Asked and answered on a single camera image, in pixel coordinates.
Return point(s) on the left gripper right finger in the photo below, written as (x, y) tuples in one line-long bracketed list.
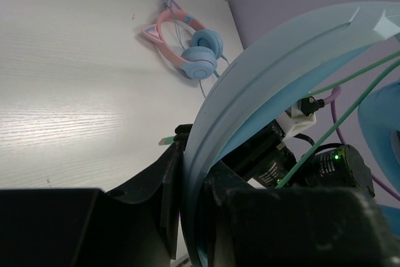
[(293, 226)]

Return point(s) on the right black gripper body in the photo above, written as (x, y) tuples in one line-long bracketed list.
[(264, 157)]

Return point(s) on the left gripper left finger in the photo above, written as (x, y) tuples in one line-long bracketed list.
[(134, 224)]

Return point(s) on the light blue headphones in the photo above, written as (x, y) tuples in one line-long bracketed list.
[(267, 78)]

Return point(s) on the pink blue cat-ear headphones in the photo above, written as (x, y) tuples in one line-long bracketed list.
[(201, 47)]

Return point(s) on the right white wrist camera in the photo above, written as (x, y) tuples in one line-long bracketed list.
[(299, 117)]

